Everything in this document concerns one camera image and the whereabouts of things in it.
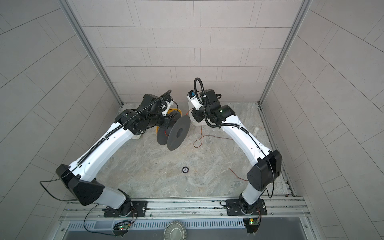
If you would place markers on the circuit board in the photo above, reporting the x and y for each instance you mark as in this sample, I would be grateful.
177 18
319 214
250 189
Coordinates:
251 223
122 226

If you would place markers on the right circuit board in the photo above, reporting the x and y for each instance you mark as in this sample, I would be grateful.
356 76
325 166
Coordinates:
251 223

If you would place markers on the centre poker chip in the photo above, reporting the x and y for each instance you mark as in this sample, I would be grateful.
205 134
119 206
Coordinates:
185 170

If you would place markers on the left circuit board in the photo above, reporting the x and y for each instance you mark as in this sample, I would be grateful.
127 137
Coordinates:
122 226

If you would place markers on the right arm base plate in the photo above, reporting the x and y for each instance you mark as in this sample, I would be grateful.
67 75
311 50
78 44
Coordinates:
236 207

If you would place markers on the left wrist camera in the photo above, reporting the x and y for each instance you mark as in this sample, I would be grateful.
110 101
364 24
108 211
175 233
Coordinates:
161 107

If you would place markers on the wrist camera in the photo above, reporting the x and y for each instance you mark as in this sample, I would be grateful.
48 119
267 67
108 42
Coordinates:
161 107
194 100

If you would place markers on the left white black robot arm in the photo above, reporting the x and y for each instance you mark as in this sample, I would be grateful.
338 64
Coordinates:
80 176

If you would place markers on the white plastic tray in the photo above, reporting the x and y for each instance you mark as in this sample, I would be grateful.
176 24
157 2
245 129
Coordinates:
193 121

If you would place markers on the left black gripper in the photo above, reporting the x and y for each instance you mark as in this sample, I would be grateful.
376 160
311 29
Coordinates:
166 121

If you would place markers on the round grey vent disc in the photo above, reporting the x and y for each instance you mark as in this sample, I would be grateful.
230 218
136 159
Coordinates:
175 231

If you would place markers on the grey cable spool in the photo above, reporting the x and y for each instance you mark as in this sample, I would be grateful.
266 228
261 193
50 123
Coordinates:
174 131

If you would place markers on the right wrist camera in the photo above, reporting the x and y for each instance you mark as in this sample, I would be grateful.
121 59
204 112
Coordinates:
194 100

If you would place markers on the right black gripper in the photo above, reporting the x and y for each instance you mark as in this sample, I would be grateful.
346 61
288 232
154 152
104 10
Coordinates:
198 117

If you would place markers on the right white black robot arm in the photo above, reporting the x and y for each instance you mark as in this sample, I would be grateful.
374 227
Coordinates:
266 164

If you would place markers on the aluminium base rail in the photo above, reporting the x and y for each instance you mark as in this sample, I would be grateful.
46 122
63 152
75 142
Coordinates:
190 208

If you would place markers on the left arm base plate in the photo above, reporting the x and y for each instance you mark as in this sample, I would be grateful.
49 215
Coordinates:
141 207

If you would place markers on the green white checkerboard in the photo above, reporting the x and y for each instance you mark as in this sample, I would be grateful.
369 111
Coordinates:
136 137

